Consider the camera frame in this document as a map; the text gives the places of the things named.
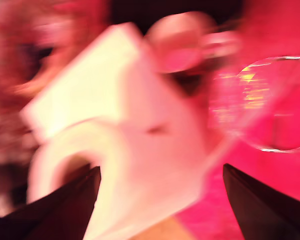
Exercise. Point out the clear plastic bag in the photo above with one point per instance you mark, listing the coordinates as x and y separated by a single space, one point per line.
250 95

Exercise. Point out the pink padded envelope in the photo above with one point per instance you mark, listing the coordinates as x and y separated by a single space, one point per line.
265 187

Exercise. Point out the white paper towel roll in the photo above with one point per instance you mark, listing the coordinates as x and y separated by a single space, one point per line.
145 175

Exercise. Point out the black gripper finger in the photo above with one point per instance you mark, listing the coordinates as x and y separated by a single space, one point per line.
265 215
65 207

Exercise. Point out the white mug with red print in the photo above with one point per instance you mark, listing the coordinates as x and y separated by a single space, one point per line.
180 40

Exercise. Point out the white square card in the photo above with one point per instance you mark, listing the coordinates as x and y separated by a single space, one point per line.
85 82

